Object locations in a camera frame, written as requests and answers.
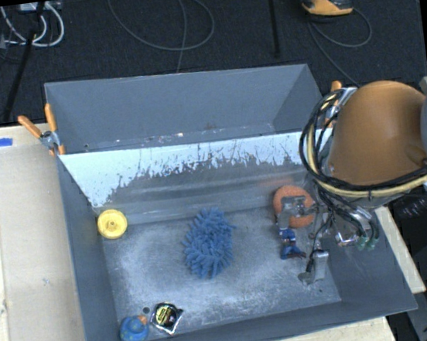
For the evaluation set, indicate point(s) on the orange round sponge ball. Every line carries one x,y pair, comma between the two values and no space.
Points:
305,221

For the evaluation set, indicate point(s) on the pale wood flat board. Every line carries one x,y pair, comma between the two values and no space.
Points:
32,248

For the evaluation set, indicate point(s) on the black and yellow shiny packet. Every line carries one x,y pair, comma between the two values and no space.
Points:
165,315

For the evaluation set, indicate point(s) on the grey metal bin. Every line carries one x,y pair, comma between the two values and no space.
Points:
252,289

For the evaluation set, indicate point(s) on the blue and red toy figure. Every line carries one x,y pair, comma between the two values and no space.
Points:
288,243

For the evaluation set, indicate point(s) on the blue fluffy duster mitt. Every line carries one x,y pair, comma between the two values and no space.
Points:
208,244

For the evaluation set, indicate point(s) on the yellow round plastic disc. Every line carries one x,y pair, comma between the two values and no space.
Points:
111,223

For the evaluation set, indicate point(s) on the blue rubber duck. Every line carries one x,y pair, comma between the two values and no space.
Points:
133,331

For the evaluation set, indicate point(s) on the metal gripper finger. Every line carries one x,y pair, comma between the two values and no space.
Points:
319,265
292,207

